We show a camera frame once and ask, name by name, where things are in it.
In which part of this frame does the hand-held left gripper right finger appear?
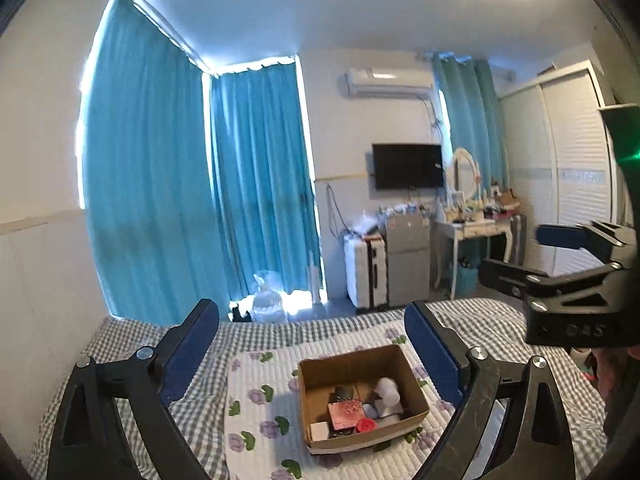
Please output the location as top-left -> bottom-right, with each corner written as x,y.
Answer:
404,301 -> 576,480

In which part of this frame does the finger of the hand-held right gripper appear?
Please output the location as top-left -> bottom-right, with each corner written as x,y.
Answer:
480,257 -> 557,307
536,220 -> 637,262

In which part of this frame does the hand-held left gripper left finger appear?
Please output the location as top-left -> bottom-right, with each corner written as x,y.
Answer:
46,298 -> 221,480

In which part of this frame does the white roll-on bottle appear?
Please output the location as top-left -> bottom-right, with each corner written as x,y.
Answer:
375,377 -> 402,417

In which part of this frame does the brown cardboard box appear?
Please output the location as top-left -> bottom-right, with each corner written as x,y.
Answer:
298,344 -> 432,456

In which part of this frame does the white bottle with red cap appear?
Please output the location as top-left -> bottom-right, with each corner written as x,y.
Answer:
355,412 -> 403,435

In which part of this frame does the pink embossed case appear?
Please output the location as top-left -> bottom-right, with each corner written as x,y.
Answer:
327,394 -> 366,431

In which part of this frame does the person's right hand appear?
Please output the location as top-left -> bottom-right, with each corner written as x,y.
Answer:
594,346 -> 640,441

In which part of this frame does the teal storage basket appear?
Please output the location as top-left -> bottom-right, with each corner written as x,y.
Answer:
452,260 -> 478,296

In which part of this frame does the white dressing table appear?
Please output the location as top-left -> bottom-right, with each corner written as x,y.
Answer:
432,215 -> 516,301

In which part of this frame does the white louvred wardrobe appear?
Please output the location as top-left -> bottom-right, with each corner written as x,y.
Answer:
500,60 -> 631,278

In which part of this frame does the grey checked bedsheet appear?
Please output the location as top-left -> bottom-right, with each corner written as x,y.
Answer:
30,297 -> 608,480

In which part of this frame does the clear plastic bag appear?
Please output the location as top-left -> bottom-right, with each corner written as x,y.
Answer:
250,270 -> 291,325

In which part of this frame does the white floral quilted mat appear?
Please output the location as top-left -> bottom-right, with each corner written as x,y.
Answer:
224,320 -> 501,480

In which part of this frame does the silver mini fridge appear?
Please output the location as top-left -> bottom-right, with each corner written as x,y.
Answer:
385,214 -> 432,307

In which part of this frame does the white oval mirror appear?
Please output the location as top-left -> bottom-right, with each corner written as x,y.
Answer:
452,147 -> 481,206

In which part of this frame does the white suitcase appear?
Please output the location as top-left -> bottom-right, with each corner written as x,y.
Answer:
344,232 -> 390,309

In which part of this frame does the narrow teal curtain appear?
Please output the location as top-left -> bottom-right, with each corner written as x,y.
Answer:
431,52 -> 511,196

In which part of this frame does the crumpled plastic bag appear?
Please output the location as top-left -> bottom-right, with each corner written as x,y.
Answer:
347,215 -> 383,238

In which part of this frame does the teal corner curtain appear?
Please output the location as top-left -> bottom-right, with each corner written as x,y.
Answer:
202,55 -> 323,311

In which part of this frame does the wide teal curtain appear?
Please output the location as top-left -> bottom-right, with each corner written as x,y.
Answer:
82,0 -> 221,326

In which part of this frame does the white air conditioner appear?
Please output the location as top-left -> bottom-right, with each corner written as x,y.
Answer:
344,66 -> 435,100

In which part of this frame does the black wall television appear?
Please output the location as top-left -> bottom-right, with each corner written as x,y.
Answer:
371,143 -> 445,191

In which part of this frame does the dark wall cable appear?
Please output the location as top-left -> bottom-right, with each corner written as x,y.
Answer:
326,183 -> 351,236

